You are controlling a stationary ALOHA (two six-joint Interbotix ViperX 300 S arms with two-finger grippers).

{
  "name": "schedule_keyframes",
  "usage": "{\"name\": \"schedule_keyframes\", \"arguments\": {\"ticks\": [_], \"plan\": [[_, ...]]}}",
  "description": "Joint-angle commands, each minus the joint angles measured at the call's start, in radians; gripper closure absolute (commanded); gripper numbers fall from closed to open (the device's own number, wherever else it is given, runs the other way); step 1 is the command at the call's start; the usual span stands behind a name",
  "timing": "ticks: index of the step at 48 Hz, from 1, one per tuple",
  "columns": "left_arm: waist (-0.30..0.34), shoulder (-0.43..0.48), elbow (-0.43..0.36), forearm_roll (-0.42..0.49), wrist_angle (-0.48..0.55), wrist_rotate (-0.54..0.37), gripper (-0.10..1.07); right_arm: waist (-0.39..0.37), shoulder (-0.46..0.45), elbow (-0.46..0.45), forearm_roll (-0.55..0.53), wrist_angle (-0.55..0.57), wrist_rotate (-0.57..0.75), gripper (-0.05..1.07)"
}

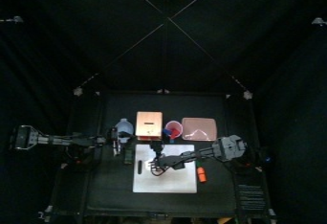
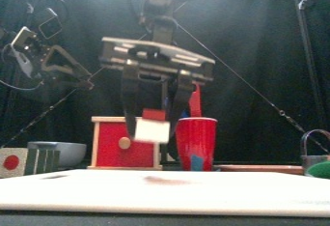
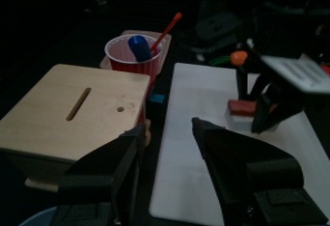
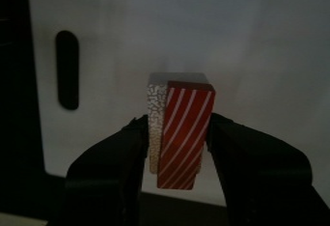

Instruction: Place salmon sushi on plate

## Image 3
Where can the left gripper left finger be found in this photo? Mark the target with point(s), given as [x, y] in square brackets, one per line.
[107, 168]

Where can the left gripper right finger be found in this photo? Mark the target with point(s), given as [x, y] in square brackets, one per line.
[240, 165]

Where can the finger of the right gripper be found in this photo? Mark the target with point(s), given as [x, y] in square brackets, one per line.
[274, 107]
[242, 81]

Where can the salmon sushi toy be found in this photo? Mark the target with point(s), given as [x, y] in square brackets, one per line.
[240, 107]

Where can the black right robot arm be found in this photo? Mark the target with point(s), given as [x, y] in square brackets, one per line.
[287, 27]

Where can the orange carrot toy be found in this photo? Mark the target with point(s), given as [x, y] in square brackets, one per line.
[238, 58]

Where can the small blue block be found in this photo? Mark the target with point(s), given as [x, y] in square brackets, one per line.
[156, 98]

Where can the wooden box with slot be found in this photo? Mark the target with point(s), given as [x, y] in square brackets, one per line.
[72, 107]

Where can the light blue bowl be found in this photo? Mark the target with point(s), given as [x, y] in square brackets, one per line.
[40, 217]

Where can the pink plastic container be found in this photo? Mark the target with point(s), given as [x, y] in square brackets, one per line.
[164, 41]

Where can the red plastic stick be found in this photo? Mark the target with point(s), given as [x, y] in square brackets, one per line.
[167, 30]

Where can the blue cylinder toy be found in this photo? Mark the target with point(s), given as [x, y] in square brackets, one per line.
[139, 47]

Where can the red plastic cup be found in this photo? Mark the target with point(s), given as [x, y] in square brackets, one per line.
[128, 63]

